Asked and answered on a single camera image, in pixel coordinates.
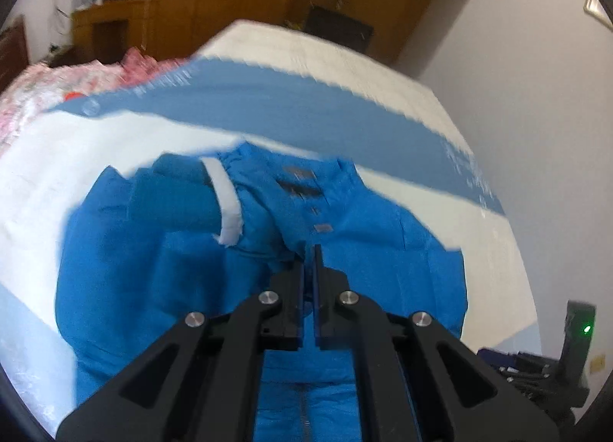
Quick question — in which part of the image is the dark wooden chair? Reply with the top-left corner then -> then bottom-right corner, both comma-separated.
0,20 -> 30,90

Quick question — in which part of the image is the blue jacket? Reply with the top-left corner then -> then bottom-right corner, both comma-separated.
54,142 -> 469,442

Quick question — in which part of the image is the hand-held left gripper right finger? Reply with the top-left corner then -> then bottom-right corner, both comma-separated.
313,245 -> 560,442

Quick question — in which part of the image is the wooden desk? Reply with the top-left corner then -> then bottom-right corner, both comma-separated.
71,0 -> 162,65

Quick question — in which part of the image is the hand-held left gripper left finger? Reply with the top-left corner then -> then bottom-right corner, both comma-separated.
56,250 -> 308,442

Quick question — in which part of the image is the black television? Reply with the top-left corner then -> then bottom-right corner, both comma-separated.
303,4 -> 375,56

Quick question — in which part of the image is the white and blue striped bed sheet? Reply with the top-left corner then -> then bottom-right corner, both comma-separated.
0,19 -> 541,439

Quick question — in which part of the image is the pink floral quilt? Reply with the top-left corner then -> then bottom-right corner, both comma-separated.
0,48 -> 193,156

